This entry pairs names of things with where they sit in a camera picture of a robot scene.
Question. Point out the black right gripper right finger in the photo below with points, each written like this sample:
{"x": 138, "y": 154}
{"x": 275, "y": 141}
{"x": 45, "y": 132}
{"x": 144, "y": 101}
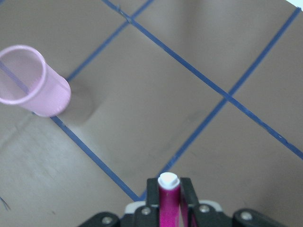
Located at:
{"x": 189, "y": 203}

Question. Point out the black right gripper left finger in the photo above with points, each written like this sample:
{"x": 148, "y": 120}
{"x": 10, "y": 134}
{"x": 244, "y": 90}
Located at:
{"x": 152, "y": 194}

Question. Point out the pink pen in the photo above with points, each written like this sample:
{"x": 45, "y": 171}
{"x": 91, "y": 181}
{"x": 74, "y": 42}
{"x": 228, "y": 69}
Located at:
{"x": 169, "y": 198}

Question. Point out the pink mesh cup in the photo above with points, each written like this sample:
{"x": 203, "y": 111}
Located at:
{"x": 26, "y": 80}

